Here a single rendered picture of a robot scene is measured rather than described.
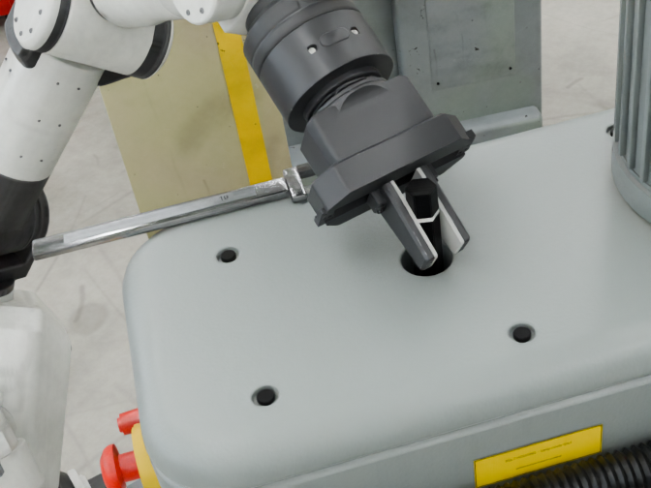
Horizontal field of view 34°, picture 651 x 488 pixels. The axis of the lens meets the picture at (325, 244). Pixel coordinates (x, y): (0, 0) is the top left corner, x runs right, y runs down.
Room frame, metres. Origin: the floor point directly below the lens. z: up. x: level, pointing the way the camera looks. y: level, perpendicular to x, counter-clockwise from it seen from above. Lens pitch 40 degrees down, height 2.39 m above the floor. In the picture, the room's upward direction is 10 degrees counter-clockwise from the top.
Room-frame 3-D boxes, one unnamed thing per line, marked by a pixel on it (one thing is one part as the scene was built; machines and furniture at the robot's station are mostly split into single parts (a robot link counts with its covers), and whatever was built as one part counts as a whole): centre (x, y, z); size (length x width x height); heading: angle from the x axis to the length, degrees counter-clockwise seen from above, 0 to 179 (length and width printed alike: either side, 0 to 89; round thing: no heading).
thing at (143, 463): (0.53, 0.16, 1.76); 0.06 x 0.02 x 0.06; 7
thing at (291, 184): (0.65, 0.10, 1.89); 0.24 x 0.04 x 0.01; 96
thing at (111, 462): (0.52, 0.18, 1.76); 0.04 x 0.03 x 0.04; 7
